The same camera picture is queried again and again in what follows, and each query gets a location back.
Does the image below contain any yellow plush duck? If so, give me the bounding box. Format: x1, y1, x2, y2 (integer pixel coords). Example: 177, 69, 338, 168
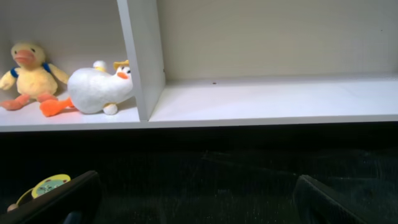
0, 42, 71, 112

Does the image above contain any white plush duck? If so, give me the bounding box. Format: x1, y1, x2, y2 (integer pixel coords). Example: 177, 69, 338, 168
39, 59, 135, 118

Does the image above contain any yellow and green rattle toy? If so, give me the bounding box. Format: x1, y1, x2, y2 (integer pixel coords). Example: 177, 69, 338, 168
6, 174, 72, 213

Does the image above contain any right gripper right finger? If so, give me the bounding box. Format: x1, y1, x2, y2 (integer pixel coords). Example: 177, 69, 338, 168
292, 174, 374, 224

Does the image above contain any white shelf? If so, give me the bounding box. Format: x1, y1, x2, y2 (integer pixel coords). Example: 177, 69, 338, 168
0, 0, 398, 133

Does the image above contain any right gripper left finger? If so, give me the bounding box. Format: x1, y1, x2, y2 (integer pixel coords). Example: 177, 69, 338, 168
0, 170, 104, 224

